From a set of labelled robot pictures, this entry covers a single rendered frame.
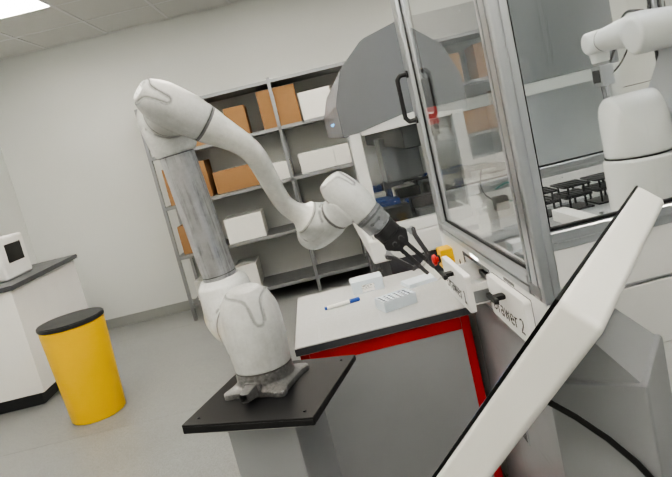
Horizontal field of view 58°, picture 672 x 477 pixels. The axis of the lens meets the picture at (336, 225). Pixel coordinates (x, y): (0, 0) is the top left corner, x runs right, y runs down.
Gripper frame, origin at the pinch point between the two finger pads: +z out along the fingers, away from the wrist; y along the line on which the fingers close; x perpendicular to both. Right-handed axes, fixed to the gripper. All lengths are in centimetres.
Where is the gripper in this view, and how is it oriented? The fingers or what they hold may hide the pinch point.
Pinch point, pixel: (431, 270)
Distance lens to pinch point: 183.4
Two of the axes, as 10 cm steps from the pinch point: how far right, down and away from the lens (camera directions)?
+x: -0.5, -1.4, 9.9
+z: 7.5, 6.5, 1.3
